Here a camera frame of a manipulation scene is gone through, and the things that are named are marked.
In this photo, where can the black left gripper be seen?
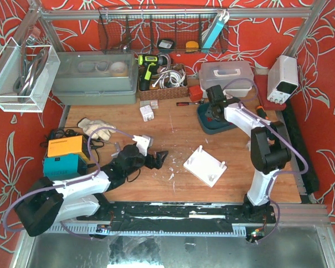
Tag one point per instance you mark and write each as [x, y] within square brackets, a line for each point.
[152, 161]

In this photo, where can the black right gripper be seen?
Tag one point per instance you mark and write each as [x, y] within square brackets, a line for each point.
[211, 112]

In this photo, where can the grey metal bracket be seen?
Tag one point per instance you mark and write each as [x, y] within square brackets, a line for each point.
[117, 150]

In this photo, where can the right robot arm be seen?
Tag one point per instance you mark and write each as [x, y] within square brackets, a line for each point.
[268, 152]

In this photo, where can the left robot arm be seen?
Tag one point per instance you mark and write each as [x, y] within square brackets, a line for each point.
[49, 202]

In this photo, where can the red small box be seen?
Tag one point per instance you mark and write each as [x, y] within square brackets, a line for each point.
[195, 93]

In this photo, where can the teal plastic tray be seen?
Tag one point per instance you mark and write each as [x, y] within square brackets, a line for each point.
[208, 124]

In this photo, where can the white clear toolbox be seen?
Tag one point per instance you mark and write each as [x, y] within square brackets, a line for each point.
[222, 73]

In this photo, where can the brown wicker basket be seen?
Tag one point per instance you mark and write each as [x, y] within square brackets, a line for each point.
[166, 93]

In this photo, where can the orange black screwdriver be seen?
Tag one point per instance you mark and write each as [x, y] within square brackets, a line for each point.
[261, 112]

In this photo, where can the white power adapter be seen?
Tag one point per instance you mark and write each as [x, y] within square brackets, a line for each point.
[147, 113]

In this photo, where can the yellow tape measure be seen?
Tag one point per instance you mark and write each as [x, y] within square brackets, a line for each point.
[191, 47]

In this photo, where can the white power supply unit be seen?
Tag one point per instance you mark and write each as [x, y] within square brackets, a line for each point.
[282, 79]

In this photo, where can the white work glove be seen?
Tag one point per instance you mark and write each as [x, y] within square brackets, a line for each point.
[96, 129]

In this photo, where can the yellow box device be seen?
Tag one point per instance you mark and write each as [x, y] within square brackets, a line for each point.
[69, 145]

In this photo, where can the black round tape measure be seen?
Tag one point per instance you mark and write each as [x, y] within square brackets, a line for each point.
[166, 45]

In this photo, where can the blue white board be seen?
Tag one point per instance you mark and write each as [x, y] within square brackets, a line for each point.
[212, 32]

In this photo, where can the teal box device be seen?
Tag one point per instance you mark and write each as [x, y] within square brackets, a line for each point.
[64, 167]

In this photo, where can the grey plastic storage box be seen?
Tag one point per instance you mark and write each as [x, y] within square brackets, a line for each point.
[94, 78]

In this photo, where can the white mesh hanging basket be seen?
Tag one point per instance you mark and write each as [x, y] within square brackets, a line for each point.
[26, 76]

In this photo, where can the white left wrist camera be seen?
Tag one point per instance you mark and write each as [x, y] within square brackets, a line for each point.
[143, 143]

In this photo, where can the red handled small tool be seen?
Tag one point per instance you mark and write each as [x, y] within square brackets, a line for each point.
[186, 103]

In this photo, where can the white base plate with pegs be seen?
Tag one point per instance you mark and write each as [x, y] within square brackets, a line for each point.
[205, 167]

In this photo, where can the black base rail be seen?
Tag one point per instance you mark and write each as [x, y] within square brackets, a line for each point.
[179, 217]

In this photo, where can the green cordless drill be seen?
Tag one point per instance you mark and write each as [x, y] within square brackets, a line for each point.
[150, 64]

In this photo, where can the black wire wall basket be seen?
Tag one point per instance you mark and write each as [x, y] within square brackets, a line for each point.
[131, 34]

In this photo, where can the black cable duct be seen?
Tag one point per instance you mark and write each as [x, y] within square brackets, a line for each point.
[310, 179]

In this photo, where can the aluminium frame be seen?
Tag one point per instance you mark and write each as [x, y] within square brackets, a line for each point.
[36, 14]

